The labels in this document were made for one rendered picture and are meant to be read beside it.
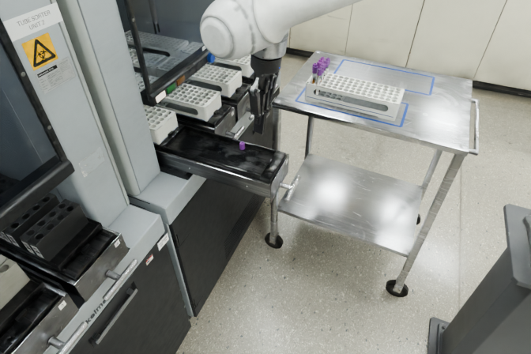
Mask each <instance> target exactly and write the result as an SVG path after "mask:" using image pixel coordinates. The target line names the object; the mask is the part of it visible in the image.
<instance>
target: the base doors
mask: <svg viewBox="0 0 531 354"><path fill-rule="evenodd" d="M423 3H424V6H423ZM422 6H423V9H422ZM421 9H422V12H421ZM420 12H421V14H420ZM500 14H501V15H500ZM351 15H352V16H351ZM419 17H420V19H419ZM418 21H419V23H418ZM497 21H498V22H497ZM417 23H418V26H417ZM496 23H497V24H496ZM349 25H350V26H349ZM416 26H417V28H416ZM290 29H291V31H290ZM290 29H289V31H288V41H287V47H289V44H290V48H294V49H299V50H304V51H312V52H315V51H324V52H329V53H333V54H337V55H345V56H349V57H353V58H361V59H366V60H370V61H374V62H382V63H386V64H390V65H395V66H403V67H405V66H406V67H407V68H411V69H416V70H423V71H427V72H432V73H440V74H444V75H448V76H452V77H460V78H464V79H469V80H472V79H473V80H474V81H482V82H487V83H492V84H496V85H504V86H509V87H514V88H518V89H526V90H531V0H425V1H424V0H363V1H360V2H357V3H354V4H353V5H352V4H351V5H350V6H346V7H344V8H341V9H338V10H335V11H333V12H331V13H327V14H325V15H322V16H320V17H316V18H314V19H312V20H309V21H306V22H303V23H301V24H298V25H296V26H293V27H291V28H290ZM415 32H416V34H415ZM414 34H415V37H414ZM413 37H414V39H413ZM490 38H491V39H490ZM412 41H413V43H412ZM346 45H347V46H346ZM411 46H412V48H411ZM410 48H411V51H410ZM485 49H486V50H485ZM409 52H410V54H409ZM408 57H409V59H408ZM482 57H483V58H482ZM407 60H408V62H407ZM406 63H407V65H406ZM479 64H480V65H479ZM477 68H478V69H477ZM474 75H475V76H474Z"/></svg>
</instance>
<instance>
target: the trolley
mask: <svg viewBox="0 0 531 354"><path fill-rule="evenodd" d="M321 57H325V60H326V58H330V64H329V69H328V73H334V74H337V75H341V76H346V77H352V78H356V79H360V80H364V81H371V82H374V83H379V84H383V85H389V86H393V87H398V88H401V89H404V90H405V91H404V95H403V97H402V101H401V106H400V108H399V111H398V113H397V117H396V119H395V121H390V120H386V119H381V118H379V117H377V116H373V115H368V114H364V113H360V112H357V111H351V110H348V109H344V108H341V107H334V106H331V105H328V104H322V103H315V102H312V101H309V100H305V91H306V82H307V80H308V79H309V78H310V77H311V75H312V66H313V63H317V62H318V60H319V59H320V58H321ZM472 89H473V80H469V79H464V78H460V77H452V76H448V75H444V74H440V73H432V72H427V71H423V70H416V69H411V68H407V67H403V66H395V65H390V64H386V63H382V62H374V61H370V60H366V59H361V58H353V57H349V56H345V55H337V54H333V53H329V52H324V51H315V52H314V54H313V55H312V56H311V57H310V58H309V59H308V60H307V61H306V62H305V64H304V65H303V66H302V67H301V68H300V70H299V71H298V72H297V73H296V75H295V76H294V77H293V78H292V79H291V80H290V82H289V83H287V85H286V86H285V87H284V88H283V90H282V91H281V92H280V93H279V94H278V96H277V97H276V98H275V99H274V100H273V102H272V107H273V138H272V149H274V150H277V151H280V150H281V110H285V111H290V112H294V113H297V114H301V115H306V116H308V124H307V140H306V148H305V157H304V162H303V163H302V165H301V167H300V168H299V170H298V171H297V173H296V176H297V175H299V176H300V177H301V178H300V180H299V182H298V184H297V186H296V188H295V190H294V192H293V194H292V196H291V198H290V200H289V202H285V201H284V198H285V196H286V194H287V193H288V190H286V192H285V194H284V196H283V198H282V199H281V201H280V203H279V205H278V195H279V190H278V191H277V193H276V195H275V197H274V199H273V200H272V202H271V229H270V233H267V235H266V236H265V242H266V243H267V244H268V245H269V246H270V247H272V248H275V249H279V248H281V247H282V245H283V243H284V241H283V239H282V238H281V237H280V236H279V235H278V234H279V231H278V230H277V217H278V212H280V213H284V214H286V215H289V216H291V217H295V218H297V219H300V220H304V221H306V222H308V223H311V224H315V225H317V226H319V227H322V228H326V229H328V230H330V231H333V232H337V233H339V234H342V235H346V236H348V237H350V238H353V239H357V240H359V241H361V242H364V243H368V244H370V245H372V246H375V247H379V248H381V249H383V250H388V251H390V252H392V253H395V254H399V255H400V256H403V257H406V258H407V259H406V261H405V264H404V266H403V268H402V270H401V272H400V275H399V276H397V279H396V280H389V281H387V282H386V290H387V291H388V293H389V294H391V295H393V296H396V297H405V296H407V295H408V292H409V288H408V286H407V285H406V284H405V280H406V278H407V276H408V274H409V271H410V269H411V268H412V265H413V263H414V261H415V260H416V257H417V255H418V254H419V251H420V248H421V247H422V245H423V243H424V240H425V239H426V237H427V234H428V233H429V231H430V229H431V226H432V224H433V222H434V220H435V218H436V216H437V214H438V212H439V210H440V208H441V206H442V204H443V202H444V199H445V197H446V195H447V193H448V191H449V189H450V187H451V185H452V183H453V181H454V179H455V177H456V175H457V173H458V170H459V168H460V166H461V164H462V162H463V160H464V159H465V157H466V156H467V155H468V154H472V155H475V156H477V155H478V154H479V121H480V100H478V99H473V98H472ZM471 104H475V124H474V146H473V149H470V148H469V134H470V119H471ZM314 118H316V119H321V120H325V121H328V122H334V123H337V124H340V125H343V126H349V127H352V128H356V129H359V130H365V131H368V132H371V133H374V134H380V135H383V136H387V137H392V138H396V139H398V140H402V141H407V142H411V143H414V144H418V145H423V146H427V147H429V148H433V149H436V150H435V154H434V156H433V158H432V160H431V163H430V165H429V168H428V170H427V173H426V175H425V177H424V181H423V182H422V185H421V186H420V185H417V184H414V183H409V182H406V181H403V180H400V179H395V178H393V177H389V176H387V175H382V174H379V173H376V172H373V171H368V170H365V169H362V168H358V167H355V166H352V165H349V164H344V163H342V162H338V161H335V160H331V159H327V158H325V157H322V156H317V155H314V154H311V144H312V137H313V129H314ZM443 151H445V152H449V153H454V156H453V158H452V161H451V162H450V165H449V167H448V169H447V171H446V174H445V175H444V178H443V180H442V182H441V184H440V187H439V189H438V191H437V193H436V195H435V198H434V200H433V202H432V204H431V207H430V209H429V210H428V213H427V216H426V217H425V219H424V222H423V224H422V226H421V228H420V231H419V233H418V235H417V237H416V240H415V242H414V244H413V245H412V243H413V239H414V234H415V230H416V225H418V224H419V223H420V220H421V216H420V214H419V213H418V212H419V208H420V203H421V202H422V199H423V197H424V194H425V192H426V190H427V187H428V185H429V182H430V181H431V177H432V176H433V174H434V171H435V168H436V166H437V164H438V162H439V159H440V156H441V155H442V153H443ZM296 176H295V177H296ZM295 177H294V179H295ZM294 179H293V180H292V182H291V184H290V185H292V183H293V181H294Z"/></svg>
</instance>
